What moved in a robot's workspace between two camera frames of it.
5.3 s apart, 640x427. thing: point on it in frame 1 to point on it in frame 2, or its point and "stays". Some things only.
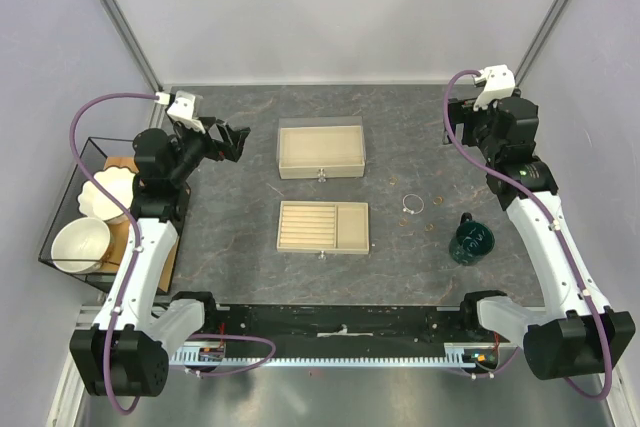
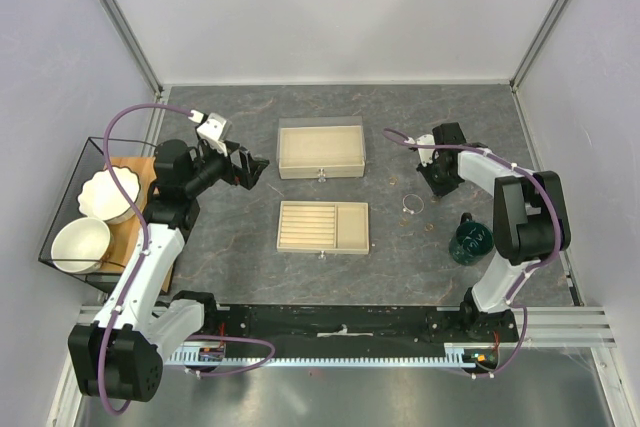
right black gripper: (461, 111) to (437, 190)
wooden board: (120, 233) stays
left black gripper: (217, 149) to (251, 168)
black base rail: (300, 324) stays
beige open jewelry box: (321, 148) stays
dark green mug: (472, 241) stays
